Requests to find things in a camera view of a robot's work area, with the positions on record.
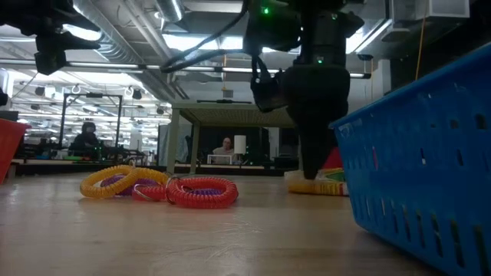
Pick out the black flat bar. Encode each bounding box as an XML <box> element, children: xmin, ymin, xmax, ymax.
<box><xmin>196</xmin><ymin>98</ymin><xmax>253</xmax><ymax>105</ymax></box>

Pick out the person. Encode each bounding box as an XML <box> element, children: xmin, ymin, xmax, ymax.
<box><xmin>213</xmin><ymin>136</ymin><xmax>236</xmax><ymax>164</ymax></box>
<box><xmin>68</xmin><ymin>121</ymin><xmax>101</xmax><ymax>160</ymax></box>

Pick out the black metal frame stand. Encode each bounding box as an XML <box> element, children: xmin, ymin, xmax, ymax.
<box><xmin>59</xmin><ymin>91</ymin><xmax>124</xmax><ymax>154</ymax></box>

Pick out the green small table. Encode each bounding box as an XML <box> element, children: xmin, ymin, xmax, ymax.
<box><xmin>166</xmin><ymin>101</ymin><xmax>300</xmax><ymax>177</ymax></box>

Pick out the orange-red coil wristband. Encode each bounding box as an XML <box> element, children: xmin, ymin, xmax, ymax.
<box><xmin>165</xmin><ymin>176</ymin><xmax>240</xmax><ymax>210</ymax></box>
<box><xmin>130</xmin><ymin>182</ymin><xmax>167</xmax><ymax>202</ymax></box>

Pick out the blue plastic basket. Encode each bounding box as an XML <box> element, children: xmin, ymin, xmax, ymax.
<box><xmin>330</xmin><ymin>42</ymin><xmax>491</xmax><ymax>276</ymax></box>

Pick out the white cylinder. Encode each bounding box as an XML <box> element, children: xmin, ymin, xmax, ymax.
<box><xmin>233</xmin><ymin>134</ymin><xmax>247</xmax><ymax>155</ymax></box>

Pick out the silver round air duct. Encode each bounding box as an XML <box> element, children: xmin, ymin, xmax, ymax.
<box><xmin>155</xmin><ymin>0</ymin><xmax>185</xmax><ymax>23</ymax></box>

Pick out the yellow coil wristband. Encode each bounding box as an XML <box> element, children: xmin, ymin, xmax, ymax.
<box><xmin>132</xmin><ymin>166</ymin><xmax>170</xmax><ymax>186</ymax></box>
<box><xmin>79</xmin><ymin>164</ymin><xmax>140</xmax><ymax>200</ymax></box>

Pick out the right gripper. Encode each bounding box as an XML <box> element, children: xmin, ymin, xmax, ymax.
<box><xmin>282</xmin><ymin>64</ymin><xmax>351</xmax><ymax>180</ymax></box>

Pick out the black LED light bar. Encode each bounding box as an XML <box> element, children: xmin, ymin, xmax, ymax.
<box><xmin>0</xmin><ymin>57</ymin><xmax>372</xmax><ymax>80</ymax></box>

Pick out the orange plastic basket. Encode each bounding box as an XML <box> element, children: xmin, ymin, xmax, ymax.
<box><xmin>0</xmin><ymin>117</ymin><xmax>32</xmax><ymax>185</ymax></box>

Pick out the white frame box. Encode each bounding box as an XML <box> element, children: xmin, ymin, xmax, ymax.
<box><xmin>206</xmin><ymin>153</ymin><xmax>233</xmax><ymax>166</ymax></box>

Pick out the red plastic basket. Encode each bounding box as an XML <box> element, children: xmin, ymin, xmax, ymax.
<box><xmin>321</xmin><ymin>146</ymin><xmax>345</xmax><ymax>170</ymax></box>

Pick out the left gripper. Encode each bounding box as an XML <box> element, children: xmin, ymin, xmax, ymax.
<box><xmin>0</xmin><ymin>0</ymin><xmax>101</xmax><ymax>76</ymax></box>

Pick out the yellow snack bag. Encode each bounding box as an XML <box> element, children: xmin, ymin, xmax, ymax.
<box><xmin>284</xmin><ymin>167</ymin><xmax>350</xmax><ymax>197</ymax></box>

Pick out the white ceiling air unit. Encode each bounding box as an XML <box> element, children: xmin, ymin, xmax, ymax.
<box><xmin>390</xmin><ymin>0</ymin><xmax>471</xmax><ymax>22</ymax></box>

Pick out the purple coil wristband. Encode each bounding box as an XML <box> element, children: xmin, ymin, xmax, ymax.
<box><xmin>187</xmin><ymin>186</ymin><xmax>224</xmax><ymax>197</ymax></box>
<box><xmin>99</xmin><ymin>174</ymin><xmax>159</xmax><ymax>197</ymax></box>

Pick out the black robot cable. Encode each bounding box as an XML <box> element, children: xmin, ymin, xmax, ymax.
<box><xmin>160</xmin><ymin>0</ymin><xmax>254</xmax><ymax>74</ymax></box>

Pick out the yellow hanging cable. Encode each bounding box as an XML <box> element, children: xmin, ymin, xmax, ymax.
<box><xmin>414</xmin><ymin>15</ymin><xmax>427</xmax><ymax>81</ymax></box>

